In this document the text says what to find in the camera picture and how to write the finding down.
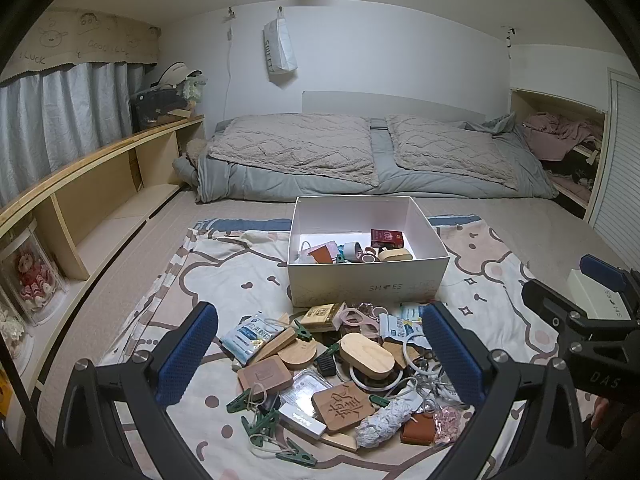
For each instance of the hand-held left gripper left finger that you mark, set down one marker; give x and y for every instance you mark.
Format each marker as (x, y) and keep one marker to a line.
(187, 350)

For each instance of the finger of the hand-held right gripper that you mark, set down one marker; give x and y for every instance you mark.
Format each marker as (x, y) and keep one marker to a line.
(547, 300)
(602, 271)

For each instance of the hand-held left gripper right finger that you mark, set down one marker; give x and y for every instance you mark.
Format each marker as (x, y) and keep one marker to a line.
(452, 355)

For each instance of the green clip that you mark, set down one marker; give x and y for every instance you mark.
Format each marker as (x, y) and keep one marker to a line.
(262, 427)
(297, 455)
(302, 331)
(239, 402)

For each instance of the white shoe box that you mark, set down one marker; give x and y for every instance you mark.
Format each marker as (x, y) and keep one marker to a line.
(365, 280)

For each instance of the person's right hand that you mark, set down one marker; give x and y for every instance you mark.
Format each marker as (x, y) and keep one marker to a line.
(627, 430)

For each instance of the white box lid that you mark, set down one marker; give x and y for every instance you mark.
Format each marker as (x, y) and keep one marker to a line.
(595, 300)

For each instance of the pink beads bag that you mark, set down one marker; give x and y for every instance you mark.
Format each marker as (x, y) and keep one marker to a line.
(447, 422)

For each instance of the printed blanket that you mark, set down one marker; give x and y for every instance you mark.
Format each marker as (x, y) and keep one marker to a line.
(210, 280)

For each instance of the brown square wooden block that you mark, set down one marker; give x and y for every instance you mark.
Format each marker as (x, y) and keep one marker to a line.
(265, 375)

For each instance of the brown leather pouch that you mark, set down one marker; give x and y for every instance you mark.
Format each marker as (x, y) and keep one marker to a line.
(325, 254)
(417, 430)

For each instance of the wooden oval box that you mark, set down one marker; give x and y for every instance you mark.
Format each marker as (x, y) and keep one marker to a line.
(367, 355)
(395, 255)

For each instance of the wooden wedge block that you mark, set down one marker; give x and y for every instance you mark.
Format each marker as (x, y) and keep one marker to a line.
(272, 347)

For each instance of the dark clothes pile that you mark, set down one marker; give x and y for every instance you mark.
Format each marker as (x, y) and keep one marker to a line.
(570, 170)

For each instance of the round wooden coaster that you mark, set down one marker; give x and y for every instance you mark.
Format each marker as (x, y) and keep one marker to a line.
(297, 355)

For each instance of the white louvered door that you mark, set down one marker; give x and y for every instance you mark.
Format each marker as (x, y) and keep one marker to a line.
(620, 160)

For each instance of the engraved wooden square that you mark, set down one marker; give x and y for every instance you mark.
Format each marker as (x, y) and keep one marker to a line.
(342, 407)

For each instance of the clear plastic case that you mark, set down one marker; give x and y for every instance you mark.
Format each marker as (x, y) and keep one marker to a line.
(305, 390)

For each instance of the brown tape roll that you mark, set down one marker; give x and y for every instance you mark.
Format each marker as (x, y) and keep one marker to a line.
(370, 258)

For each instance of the white rectangular bar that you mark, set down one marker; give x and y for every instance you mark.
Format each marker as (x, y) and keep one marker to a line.
(300, 417)

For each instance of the red cigarette pack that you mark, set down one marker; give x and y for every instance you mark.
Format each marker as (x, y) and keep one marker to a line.
(387, 237)

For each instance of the small yellow box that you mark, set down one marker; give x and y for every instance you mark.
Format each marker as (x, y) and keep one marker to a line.
(322, 316)

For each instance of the wooden strip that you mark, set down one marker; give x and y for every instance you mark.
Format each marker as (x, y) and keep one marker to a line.
(340, 441)

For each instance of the pink clothes pile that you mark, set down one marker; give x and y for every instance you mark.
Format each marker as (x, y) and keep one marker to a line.
(555, 132)

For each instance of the grey tape roll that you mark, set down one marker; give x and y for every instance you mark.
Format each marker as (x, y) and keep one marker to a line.
(351, 249)

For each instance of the doll in clear case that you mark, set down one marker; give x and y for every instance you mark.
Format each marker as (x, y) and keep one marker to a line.
(32, 275)

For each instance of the white fluffy item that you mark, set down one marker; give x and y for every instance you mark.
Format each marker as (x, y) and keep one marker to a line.
(11, 330)

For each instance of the beige quilted pillow right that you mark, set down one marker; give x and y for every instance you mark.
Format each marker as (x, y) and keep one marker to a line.
(450, 150)

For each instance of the beige quilted pillow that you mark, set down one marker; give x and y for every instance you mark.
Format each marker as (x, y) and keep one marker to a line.
(290, 145)
(450, 150)

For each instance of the wooden wardrobe niche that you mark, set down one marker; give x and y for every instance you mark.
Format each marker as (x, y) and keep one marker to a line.
(517, 105)

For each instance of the wooden shelf unit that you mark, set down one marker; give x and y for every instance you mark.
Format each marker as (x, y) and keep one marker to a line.
(100, 152)

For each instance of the beige quilted pillow left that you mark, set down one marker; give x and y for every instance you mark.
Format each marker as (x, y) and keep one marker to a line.
(290, 145)

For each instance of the black bag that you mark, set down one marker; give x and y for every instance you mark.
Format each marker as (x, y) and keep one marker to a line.
(155, 105)

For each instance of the white flower bouquet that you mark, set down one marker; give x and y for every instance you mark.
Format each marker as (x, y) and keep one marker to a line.
(194, 87)

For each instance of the grey curtain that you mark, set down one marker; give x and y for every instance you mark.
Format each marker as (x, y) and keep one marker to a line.
(65, 105)

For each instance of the white cap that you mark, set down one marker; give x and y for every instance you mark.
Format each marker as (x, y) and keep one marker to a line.
(175, 72)

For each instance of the white hanging bag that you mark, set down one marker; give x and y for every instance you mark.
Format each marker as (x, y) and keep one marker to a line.
(280, 50)

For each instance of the beige printed valance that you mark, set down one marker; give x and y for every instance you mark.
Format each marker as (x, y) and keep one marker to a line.
(75, 35)

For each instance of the black wall hook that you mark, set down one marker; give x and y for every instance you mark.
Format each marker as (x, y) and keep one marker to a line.
(510, 35)

